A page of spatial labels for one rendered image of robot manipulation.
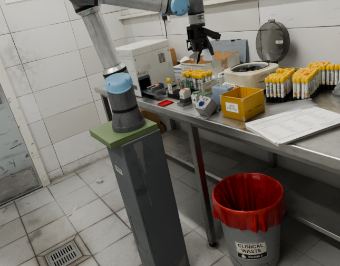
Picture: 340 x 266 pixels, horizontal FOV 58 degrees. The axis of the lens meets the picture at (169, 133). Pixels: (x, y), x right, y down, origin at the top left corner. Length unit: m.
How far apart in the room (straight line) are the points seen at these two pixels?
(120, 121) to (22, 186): 1.97
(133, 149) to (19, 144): 1.85
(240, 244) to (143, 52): 1.20
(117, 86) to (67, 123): 1.91
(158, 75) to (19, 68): 1.44
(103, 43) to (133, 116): 0.35
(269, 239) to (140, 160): 0.76
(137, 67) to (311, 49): 0.95
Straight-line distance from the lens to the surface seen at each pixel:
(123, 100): 1.31
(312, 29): 1.75
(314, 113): 1.30
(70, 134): 3.20
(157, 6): 1.30
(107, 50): 1.43
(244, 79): 1.58
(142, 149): 1.36
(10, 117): 3.00
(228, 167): 2.18
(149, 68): 1.94
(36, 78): 3.05
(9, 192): 3.19
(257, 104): 1.35
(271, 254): 1.76
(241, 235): 1.62
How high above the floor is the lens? 1.38
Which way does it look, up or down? 23 degrees down
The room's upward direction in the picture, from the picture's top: 12 degrees counter-clockwise
